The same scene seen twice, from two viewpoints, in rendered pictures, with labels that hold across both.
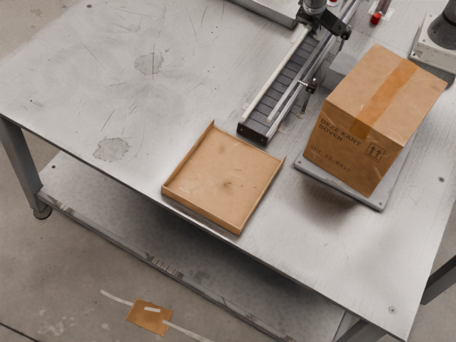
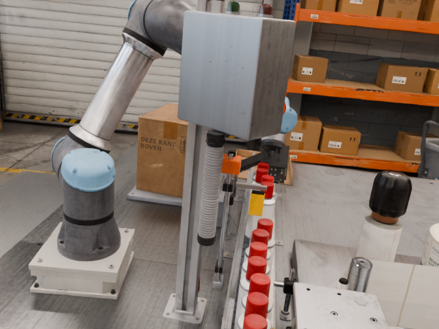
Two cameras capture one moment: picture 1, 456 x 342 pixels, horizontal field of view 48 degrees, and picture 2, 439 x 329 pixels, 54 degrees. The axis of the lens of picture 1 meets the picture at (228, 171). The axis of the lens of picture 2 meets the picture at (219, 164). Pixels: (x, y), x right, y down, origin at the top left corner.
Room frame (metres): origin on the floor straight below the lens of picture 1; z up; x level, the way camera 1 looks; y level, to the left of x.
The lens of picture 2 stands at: (2.57, -0.64, 1.47)
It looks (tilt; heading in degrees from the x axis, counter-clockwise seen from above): 19 degrees down; 166
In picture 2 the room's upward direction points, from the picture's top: 6 degrees clockwise
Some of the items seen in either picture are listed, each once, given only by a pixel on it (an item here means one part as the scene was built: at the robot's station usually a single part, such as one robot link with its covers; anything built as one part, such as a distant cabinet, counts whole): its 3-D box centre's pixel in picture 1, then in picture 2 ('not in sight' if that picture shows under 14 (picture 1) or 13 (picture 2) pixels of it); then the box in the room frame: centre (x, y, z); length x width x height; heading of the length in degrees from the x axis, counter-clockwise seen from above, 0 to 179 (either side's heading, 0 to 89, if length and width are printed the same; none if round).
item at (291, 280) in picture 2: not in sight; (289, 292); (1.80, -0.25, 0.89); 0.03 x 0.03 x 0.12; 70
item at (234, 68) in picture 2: not in sight; (234, 72); (1.84, -0.44, 1.38); 0.17 x 0.10 x 0.19; 36
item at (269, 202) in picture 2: not in sight; (262, 220); (1.63, -0.27, 0.98); 0.05 x 0.05 x 0.20
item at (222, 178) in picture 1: (225, 173); (262, 165); (0.83, 0.01, 0.85); 0.30 x 0.26 x 0.04; 160
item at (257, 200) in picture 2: not in sight; (257, 203); (1.76, -0.34, 1.09); 0.03 x 0.01 x 0.06; 70
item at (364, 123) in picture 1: (372, 121); (183, 148); (1.03, -0.39, 0.99); 0.30 x 0.24 x 0.27; 153
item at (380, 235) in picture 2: not in sight; (380, 233); (1.79, -0.04, 1.03); 0.09 x 0.09 x 0.30
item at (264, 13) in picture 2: not in sight; (266, 10); (1.86, -0.40, 1.49); 0.03 x 0.03 x 0.02
